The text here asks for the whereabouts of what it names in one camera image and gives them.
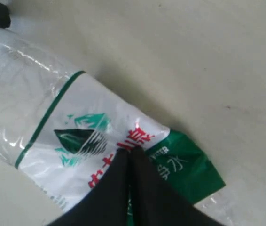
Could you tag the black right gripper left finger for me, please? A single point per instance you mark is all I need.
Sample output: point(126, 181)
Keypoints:
point(107, 203)

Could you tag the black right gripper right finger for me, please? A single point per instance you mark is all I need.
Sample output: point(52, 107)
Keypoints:
point(154, 201)

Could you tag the clear plastic water bottle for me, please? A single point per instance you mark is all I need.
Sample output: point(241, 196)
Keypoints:
point(62, 128)

